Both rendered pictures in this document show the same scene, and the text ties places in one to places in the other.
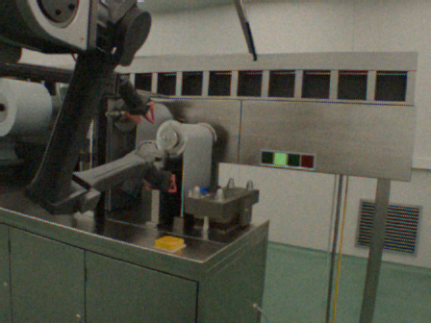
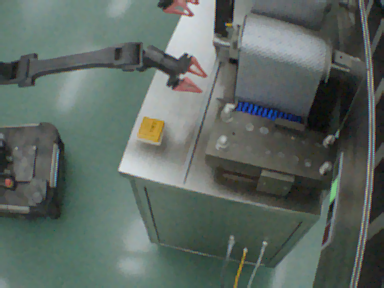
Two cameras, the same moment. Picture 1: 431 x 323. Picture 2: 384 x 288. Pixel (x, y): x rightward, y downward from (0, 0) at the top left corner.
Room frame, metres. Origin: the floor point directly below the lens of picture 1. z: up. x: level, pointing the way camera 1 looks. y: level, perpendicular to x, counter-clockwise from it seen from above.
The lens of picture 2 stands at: (1.15, -0.57, 2.11)
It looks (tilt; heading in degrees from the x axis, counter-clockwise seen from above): 61 degrees down; 79
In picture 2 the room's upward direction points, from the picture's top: straight up
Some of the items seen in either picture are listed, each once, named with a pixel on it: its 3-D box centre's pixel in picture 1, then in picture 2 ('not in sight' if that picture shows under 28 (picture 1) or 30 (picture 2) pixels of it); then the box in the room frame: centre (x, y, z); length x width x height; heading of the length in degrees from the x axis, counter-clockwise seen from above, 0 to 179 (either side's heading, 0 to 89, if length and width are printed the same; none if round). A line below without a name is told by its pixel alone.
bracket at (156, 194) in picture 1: (156, 187); (227, 67); (1.41, 0.25, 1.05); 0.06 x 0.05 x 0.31; 155
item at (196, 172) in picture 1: (197, 174); (275, 94); (1.52, 0.09, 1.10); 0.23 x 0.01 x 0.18; 155
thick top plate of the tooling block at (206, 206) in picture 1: (225, 200); (277, 150); (1.50, -0.03, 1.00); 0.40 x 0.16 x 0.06; 155
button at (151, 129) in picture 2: (168, 242); (150, 129); (1.15, 0.15, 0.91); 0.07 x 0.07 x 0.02; 65
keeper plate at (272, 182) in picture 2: (246, 211); (275, 184); (1.48, -0.12, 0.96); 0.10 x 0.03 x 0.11; 155
